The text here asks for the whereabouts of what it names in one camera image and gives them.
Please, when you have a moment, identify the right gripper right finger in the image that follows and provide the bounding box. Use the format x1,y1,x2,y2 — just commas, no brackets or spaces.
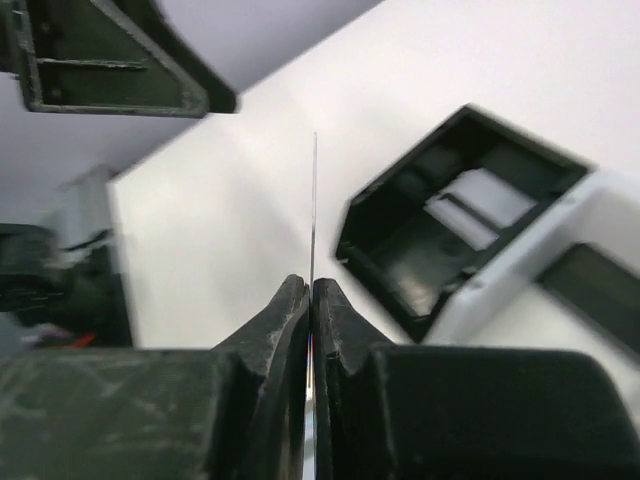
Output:
312,279,639,479

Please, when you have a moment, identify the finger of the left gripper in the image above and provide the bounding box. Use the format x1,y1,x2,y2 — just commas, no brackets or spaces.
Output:
1,0,238,118

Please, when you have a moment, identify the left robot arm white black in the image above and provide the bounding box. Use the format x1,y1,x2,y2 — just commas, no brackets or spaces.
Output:
1,1,237,348

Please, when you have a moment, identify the black white three-bin tray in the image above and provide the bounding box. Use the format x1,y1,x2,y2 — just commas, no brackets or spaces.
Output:
335,105,639,384

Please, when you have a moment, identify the white photo card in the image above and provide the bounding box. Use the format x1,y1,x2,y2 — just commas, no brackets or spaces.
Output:
309,132,318,298

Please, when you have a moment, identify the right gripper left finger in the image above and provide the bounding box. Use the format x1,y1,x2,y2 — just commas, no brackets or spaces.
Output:
1,275,309,479

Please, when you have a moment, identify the silver card in left bin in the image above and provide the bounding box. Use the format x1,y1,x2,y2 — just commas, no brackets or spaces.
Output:
424,169,536,251

